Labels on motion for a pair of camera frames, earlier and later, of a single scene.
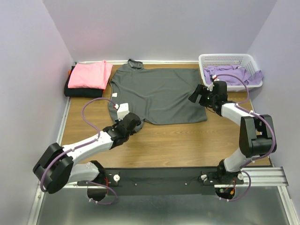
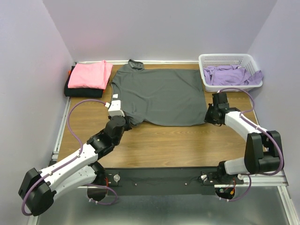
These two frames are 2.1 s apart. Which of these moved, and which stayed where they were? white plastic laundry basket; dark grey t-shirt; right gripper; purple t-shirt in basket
Moved: right gripper
Stayed: dark grey t-shirt; purple t-shirt in basket; white plastic laundry basket
